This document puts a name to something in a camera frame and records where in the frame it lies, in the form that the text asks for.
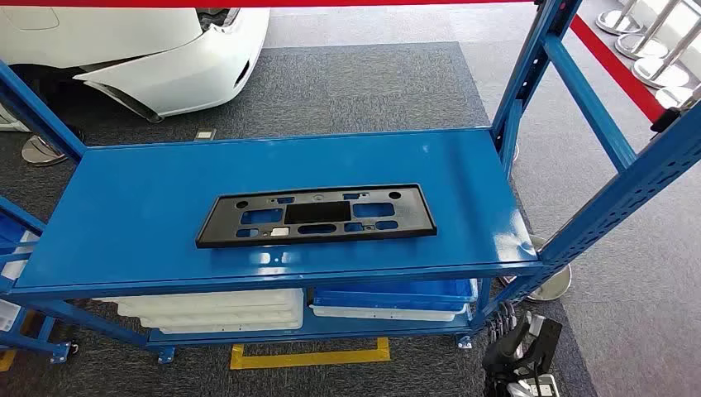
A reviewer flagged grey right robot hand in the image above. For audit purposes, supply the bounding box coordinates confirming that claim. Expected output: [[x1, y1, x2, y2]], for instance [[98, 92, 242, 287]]
[[481, 299, 527, 397]]

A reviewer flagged black plastic license plate frame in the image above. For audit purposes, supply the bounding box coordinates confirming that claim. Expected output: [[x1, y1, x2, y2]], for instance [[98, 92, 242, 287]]
[[195, 183, 438, 249]]

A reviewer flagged blue metal shelf rack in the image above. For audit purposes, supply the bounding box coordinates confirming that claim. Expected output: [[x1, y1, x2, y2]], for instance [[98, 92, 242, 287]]
[[0, 0, 701, 366], [0, 194, 78, 366]]

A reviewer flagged chrome stanchion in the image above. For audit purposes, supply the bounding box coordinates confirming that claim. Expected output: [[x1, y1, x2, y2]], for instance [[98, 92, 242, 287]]
[[595, 0, 645, 36], [498, 105, 684, 304], [631, 22, 701, 90], [21, 127, 86, 167], [614, 0, 680, 60], [654, 82, 701, 111]]

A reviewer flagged blue plastic bin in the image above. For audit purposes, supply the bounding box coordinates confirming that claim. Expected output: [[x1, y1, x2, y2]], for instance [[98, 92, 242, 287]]
[[312, 278, 481, 313]]

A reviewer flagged yellow floor tape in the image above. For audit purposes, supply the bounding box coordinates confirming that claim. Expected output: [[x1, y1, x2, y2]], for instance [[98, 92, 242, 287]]
[[230, 337, 392, 371]]

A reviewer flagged stack of white plastic trays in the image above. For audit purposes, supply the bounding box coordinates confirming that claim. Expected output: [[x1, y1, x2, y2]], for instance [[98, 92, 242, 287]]
[[93, 289, 306, 336]]

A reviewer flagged white car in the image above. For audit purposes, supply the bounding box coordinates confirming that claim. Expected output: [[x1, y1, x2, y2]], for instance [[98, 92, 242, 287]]
[[0, 6, 271, 124]]

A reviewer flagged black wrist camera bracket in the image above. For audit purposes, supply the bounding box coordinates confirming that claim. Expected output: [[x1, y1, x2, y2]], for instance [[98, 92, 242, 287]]
[[514, 313, 564, 379]]

